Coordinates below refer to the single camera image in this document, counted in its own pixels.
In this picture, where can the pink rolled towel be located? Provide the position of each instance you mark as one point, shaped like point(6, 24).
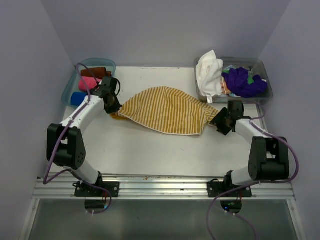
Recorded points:
point(90, 82)

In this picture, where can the yellow white striped towel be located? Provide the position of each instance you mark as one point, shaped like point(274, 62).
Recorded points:
point(167, 110)

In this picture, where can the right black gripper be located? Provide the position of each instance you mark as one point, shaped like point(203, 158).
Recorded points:
point(217, 119)

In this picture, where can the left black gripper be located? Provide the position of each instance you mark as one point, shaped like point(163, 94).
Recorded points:
point(116, 108)

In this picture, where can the peach patterned cloth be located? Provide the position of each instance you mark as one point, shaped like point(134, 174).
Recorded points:
point(225, 90)

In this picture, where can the teal plastic tray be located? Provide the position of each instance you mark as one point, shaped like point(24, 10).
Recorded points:
point(72, 85)

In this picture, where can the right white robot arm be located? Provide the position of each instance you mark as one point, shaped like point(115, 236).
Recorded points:
point(268, 159)

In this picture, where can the blue towel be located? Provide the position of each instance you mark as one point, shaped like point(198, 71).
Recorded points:
point(77, 98)

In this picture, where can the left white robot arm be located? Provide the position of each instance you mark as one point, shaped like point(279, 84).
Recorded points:
point(65, 146)

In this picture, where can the brown rolled towel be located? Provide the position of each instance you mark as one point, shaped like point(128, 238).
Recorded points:
point(98, 72)

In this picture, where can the aluminium mounting rail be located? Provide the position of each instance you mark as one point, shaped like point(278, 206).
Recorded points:
point(157, 188)

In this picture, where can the grey plastic bin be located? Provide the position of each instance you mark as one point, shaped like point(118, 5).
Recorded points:
point(257, 67)

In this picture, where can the purple towel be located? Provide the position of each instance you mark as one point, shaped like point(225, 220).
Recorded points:
point(239, 82)

